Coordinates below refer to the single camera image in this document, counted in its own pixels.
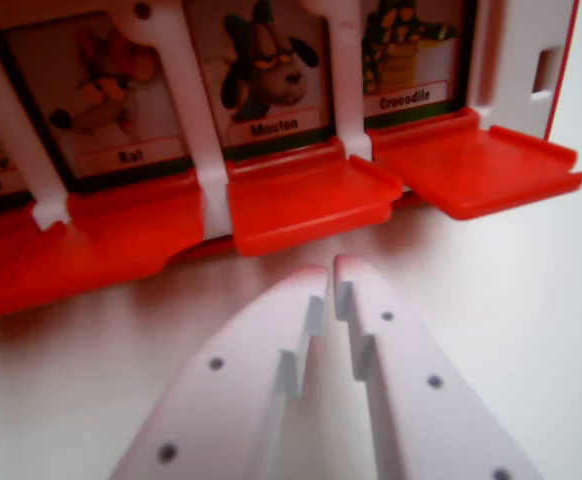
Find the red flap below Rat card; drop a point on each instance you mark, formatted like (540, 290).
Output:
(121, 235)

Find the red flap below Mouton card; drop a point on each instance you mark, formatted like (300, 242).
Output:
(311, 200)

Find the red flap below Crocodile card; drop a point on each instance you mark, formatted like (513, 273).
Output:
(471, 170)

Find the red and white game board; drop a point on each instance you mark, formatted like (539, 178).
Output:
(206, 125)

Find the Rat picture card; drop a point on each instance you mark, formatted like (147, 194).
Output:
(106, 115)

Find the Mouton picture card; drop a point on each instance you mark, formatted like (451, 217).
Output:
(271, 75)

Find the Crocodile picture card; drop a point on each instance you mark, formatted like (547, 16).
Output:
(401, 60)

